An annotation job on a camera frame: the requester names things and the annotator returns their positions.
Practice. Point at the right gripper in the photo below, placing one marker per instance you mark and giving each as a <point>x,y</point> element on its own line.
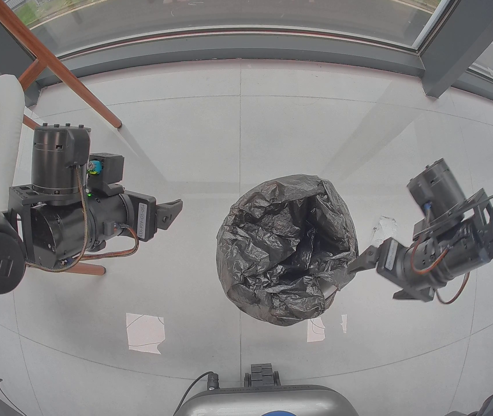
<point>428,262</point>

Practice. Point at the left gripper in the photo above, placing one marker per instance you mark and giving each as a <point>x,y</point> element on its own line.
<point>103,223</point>

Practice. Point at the black plastic bag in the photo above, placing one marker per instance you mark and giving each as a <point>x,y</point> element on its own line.
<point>263,254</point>

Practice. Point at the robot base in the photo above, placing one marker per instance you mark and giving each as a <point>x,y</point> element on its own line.
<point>268,401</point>

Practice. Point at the crumpled white plastic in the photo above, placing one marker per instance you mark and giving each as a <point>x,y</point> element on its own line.
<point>386,227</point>

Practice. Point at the window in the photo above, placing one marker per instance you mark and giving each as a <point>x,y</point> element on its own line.
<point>229,15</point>

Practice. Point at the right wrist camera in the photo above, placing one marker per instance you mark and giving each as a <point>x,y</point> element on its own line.
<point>415,295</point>

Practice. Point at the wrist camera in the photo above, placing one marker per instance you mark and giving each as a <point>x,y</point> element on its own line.
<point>415,295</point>
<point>110,167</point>

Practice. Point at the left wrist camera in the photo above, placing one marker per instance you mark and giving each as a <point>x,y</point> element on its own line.
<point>110,167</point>

